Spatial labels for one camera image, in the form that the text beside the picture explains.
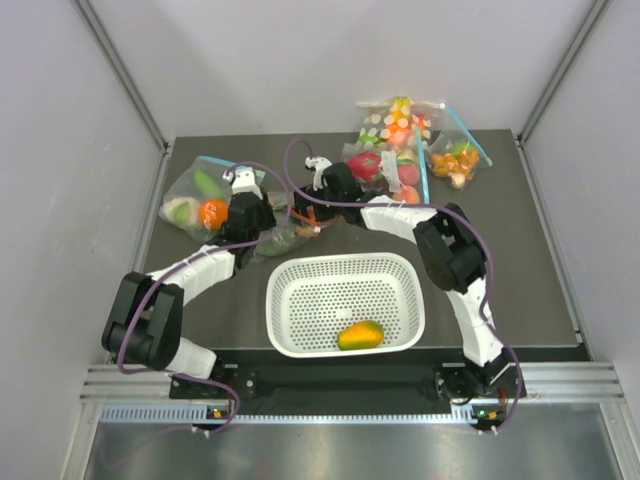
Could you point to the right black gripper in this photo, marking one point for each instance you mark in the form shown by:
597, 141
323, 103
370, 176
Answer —
303, 205

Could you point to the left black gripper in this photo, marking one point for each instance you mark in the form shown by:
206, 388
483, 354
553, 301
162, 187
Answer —
265, 207

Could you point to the red zip clear bag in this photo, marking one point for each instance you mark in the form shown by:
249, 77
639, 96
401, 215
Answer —
305, 228

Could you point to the fake yellow green mango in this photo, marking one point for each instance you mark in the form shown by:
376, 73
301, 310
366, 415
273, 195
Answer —
366, 334

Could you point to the fake netted green melon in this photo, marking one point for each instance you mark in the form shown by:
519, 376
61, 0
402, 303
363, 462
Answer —
283, 242

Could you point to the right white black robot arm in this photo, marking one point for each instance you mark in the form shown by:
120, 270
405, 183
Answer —
453, 255

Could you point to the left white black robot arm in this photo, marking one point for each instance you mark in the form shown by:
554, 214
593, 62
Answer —
144, 325

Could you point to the fake red strawberry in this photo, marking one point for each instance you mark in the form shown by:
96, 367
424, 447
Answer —
366, 167

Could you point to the fake orange tangerine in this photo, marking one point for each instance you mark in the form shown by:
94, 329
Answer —
213, 213

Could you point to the fake green pepper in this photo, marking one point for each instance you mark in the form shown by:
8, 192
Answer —
206, 185

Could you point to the blue zip bag left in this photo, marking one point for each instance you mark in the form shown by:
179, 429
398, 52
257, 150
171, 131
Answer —
184, 187

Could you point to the blue zip bag with strawberry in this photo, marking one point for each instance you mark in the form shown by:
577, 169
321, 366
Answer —
390, 160

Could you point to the fake pale green cabbage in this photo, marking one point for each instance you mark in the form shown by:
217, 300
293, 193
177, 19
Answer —
181, 211

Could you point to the fake peach in blue bag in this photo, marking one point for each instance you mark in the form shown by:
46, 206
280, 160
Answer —
409, 177

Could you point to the polka dot clear bag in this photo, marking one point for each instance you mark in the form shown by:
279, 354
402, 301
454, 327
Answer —
399, 124

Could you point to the blue zip bag orange pieces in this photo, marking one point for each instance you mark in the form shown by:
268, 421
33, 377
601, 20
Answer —
454, 153

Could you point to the white perforated plastic basket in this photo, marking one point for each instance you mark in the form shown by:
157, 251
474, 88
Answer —
309, 301

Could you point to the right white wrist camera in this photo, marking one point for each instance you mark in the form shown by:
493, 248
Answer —
318, 165

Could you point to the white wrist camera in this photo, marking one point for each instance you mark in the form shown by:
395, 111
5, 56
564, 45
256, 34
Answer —
243, 180
318, 165

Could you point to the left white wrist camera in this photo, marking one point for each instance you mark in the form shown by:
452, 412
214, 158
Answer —
243, 180

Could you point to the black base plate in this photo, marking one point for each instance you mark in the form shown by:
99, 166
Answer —
270, 369

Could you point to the aluminium rail with cable duct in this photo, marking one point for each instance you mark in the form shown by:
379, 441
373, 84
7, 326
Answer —
156, 398

